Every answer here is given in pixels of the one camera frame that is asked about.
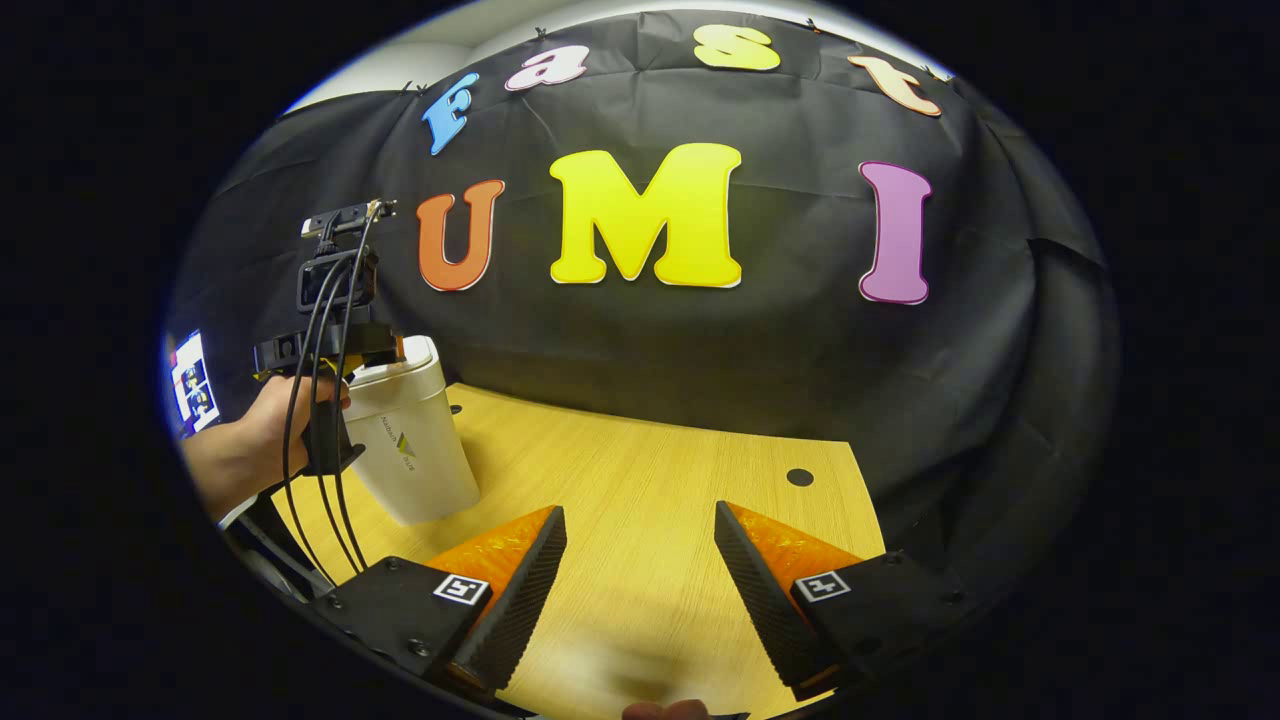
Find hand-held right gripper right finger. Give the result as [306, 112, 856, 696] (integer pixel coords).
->
[712, 500, 968, 702]

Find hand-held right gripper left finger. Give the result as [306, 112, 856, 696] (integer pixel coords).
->
[313, 505, 569, 697]

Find white desktop garbage bin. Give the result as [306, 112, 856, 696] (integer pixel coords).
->
[344, 335, 484, 527]

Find wooden desktop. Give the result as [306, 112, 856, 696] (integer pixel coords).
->
[268, 382, 888, 720]

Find computer monitor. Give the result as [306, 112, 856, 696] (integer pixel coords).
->
[164, 329, 222, 438]

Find black backdrop cloth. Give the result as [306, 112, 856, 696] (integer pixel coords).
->
[165, 8, 1121, 591]

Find black cable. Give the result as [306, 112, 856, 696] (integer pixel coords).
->
[281, 205, 386, 586]

